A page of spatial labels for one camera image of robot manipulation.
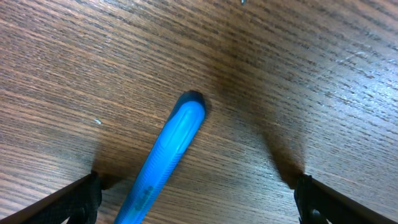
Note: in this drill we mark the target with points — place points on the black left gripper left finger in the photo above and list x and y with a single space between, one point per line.
75 203

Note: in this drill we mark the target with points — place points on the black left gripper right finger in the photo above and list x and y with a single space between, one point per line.
318 203

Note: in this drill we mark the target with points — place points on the blue disposable razor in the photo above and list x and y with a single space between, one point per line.
175 137

